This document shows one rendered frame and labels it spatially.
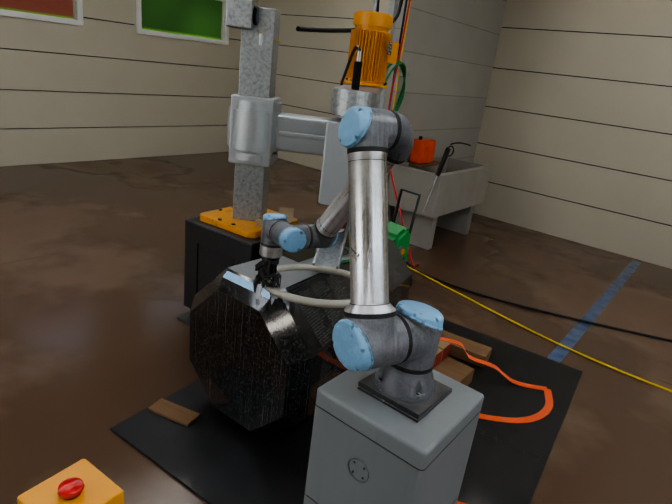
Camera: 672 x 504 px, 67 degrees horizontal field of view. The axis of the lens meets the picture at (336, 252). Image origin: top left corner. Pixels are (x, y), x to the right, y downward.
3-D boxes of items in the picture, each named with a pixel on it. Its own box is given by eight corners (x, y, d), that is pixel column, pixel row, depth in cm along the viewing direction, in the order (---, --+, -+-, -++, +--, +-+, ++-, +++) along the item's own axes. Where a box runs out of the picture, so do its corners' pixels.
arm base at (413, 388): (440, 383, 167) (447, 356, 164) (423, 410, 150) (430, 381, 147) (387, 363, 174) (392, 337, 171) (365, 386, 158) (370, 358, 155)
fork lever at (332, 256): (328, 199, 294) (328, 191, 291) (361, 204, 292) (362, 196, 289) (304, 270, 237) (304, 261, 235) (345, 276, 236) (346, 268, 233)
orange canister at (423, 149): (403, 164, 577) (407, 134, 566) (425, 161, 615) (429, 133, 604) (419, 168, 565) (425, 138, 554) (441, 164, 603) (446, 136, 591)
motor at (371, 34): (344, 81, 325) (352, 13, 311) (392, 87, 322) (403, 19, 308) (339, 82, 298) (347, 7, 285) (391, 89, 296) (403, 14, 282)
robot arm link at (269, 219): (270, 217, 187) (258, 210, 194) (266, 249, 190) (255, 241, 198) (292, 216, 192) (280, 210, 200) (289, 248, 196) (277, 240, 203)
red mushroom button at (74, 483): (52, 494, 85) (51, 484, 84) (75, 479, 88) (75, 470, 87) (66, 506, 83) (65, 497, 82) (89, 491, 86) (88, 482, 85)
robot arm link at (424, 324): (444, 366, 158) (457, 314, 153) (402, 375, 148) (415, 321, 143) (412, 342, 170) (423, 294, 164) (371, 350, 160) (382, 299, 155)
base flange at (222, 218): (196, 219, 335) (196, 212, 334) (247, 207, 374) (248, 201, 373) (251, 239, 311) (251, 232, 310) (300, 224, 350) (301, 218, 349)
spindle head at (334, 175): (326, 193, 295) (335, 114, 279) (364, 198, 293) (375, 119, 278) (317, 209, 261) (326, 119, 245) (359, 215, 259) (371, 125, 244)
